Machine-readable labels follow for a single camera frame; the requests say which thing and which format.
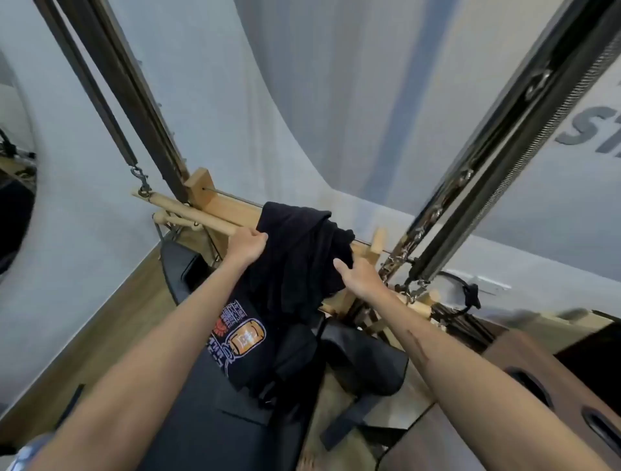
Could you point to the person's left forearm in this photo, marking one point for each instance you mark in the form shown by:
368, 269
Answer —
155, 369

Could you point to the person's right forearm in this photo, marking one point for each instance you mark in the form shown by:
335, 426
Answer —
475, 388

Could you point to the brown wooden side table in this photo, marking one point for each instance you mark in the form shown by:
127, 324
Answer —
461, 436

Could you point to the black printed backpack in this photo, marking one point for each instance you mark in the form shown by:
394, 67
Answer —
291, 359

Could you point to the white wall socket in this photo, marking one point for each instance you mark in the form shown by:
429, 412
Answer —
492, 285

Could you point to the long metal coil spring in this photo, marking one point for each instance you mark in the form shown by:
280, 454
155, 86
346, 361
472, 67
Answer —
499, 174
92, 92

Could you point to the chrome tower pole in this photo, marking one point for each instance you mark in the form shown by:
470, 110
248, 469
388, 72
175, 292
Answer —
126, 97
509, 111

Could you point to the dark navy towel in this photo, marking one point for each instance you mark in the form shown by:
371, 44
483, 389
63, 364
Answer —
291, 252
342, 242

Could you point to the grey wall letters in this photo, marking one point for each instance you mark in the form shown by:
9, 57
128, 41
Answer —
589, 128

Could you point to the wooden tower frame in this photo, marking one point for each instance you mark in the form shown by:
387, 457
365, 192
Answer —
228, 208

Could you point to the wooden roll bar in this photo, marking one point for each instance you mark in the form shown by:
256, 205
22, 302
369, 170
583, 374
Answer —
194, 212

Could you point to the person's left hand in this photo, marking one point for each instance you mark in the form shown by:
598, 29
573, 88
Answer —
246, 246

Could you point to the person's right hand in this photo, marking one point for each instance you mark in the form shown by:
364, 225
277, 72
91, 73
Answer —
364, 280

